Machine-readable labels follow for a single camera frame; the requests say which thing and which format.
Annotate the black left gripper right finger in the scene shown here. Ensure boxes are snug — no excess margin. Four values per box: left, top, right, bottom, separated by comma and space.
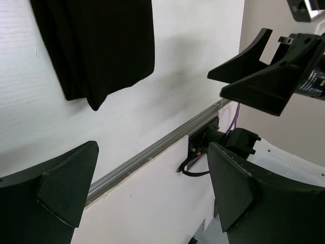
207, 143, 324, 243

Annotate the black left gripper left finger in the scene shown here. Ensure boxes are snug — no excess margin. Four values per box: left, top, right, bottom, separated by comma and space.
1, 141, 99, 243

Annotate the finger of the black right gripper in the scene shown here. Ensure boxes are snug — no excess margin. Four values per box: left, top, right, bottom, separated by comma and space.
207, 28, 272, 84
219, 38, 323, 117

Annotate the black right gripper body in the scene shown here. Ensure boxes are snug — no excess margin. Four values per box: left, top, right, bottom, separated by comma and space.
271, 34, 324, 98

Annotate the black skirt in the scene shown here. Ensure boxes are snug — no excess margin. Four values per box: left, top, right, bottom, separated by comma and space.
31, 1, 155, 111

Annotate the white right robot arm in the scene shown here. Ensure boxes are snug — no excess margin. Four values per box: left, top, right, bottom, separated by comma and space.
208, 28, 324, 187

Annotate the white front cover panel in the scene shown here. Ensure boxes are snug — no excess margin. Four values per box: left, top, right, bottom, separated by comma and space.
72, 102, 237, 243

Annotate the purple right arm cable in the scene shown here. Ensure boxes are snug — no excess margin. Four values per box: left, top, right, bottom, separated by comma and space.
189, 103, 241, 166

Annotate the aluminium table edge rail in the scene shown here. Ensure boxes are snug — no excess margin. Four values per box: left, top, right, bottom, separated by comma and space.
85, 99, 231, 206

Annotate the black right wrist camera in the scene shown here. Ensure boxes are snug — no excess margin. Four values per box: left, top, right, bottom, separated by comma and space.
287, 0, 324, 22

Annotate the black cable at base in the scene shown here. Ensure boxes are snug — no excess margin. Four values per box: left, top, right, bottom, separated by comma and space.
176, 160, 210, 177

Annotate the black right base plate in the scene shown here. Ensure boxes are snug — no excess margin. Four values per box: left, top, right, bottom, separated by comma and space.
188, 116, 219, 160

